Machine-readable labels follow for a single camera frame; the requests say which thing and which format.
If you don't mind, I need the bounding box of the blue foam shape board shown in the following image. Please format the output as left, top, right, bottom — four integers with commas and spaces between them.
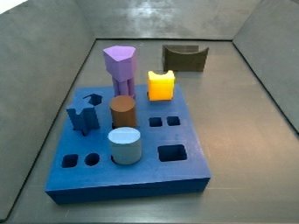
44, 85, 210, 204

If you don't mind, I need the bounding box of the brown cylinder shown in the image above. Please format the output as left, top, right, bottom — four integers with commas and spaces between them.
109, 95, 136, 128

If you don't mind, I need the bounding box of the yellow notched block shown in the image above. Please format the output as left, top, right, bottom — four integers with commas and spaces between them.
146, 70, 174, 101

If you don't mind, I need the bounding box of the light blue cylinder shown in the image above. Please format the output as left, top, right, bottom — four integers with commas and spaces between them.
106, 127, 141, 165

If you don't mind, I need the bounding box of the blue star block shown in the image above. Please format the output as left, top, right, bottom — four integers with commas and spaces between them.
65, 95, 101, 137

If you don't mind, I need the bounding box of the black curved cradle stand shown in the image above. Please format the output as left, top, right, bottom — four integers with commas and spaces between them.
162, 45, 209, 72

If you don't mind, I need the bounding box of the purple pentagon block with legs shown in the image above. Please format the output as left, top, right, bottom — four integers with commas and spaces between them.
102, 45, 136, 97

